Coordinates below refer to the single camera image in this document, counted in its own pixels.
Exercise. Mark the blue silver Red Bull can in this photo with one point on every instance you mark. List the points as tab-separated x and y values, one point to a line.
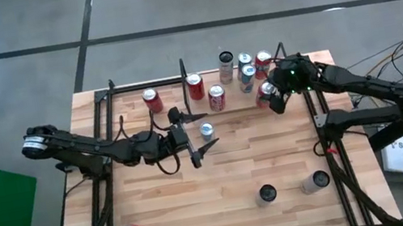
207	130
247	80

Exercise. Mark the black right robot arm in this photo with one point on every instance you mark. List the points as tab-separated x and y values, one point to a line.
364	81

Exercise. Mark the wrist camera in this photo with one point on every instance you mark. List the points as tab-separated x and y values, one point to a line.
292	67
157	145

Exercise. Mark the white Celsius Peach Vibe can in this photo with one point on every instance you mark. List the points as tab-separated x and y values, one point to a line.
226	72

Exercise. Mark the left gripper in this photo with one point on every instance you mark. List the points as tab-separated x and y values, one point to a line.
179	141

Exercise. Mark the slim teal beverage can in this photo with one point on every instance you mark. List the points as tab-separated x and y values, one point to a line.
245	57

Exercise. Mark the white can with black top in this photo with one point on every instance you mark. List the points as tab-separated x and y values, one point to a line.
315	182

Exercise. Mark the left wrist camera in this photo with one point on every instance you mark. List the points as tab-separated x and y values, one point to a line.
157	145

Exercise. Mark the red Star Wars Coca-Cola can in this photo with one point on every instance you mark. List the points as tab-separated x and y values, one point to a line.
217	100

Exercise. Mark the silver metal bracket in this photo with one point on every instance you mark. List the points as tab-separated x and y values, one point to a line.
319	120

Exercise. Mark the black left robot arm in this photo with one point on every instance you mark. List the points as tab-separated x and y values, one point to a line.
80	145

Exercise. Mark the black aluminium rig frame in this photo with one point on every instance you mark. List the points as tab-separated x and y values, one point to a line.
119	89

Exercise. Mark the red can black Coca-Cola script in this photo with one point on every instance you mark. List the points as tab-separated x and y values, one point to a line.
196	89
152	98

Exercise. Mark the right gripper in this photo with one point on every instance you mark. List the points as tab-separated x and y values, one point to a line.
295	87

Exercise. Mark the red Fanta can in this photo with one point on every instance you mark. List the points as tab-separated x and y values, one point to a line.
262	62
264	96

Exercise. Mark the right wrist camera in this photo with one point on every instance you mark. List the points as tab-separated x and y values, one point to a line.
292	67

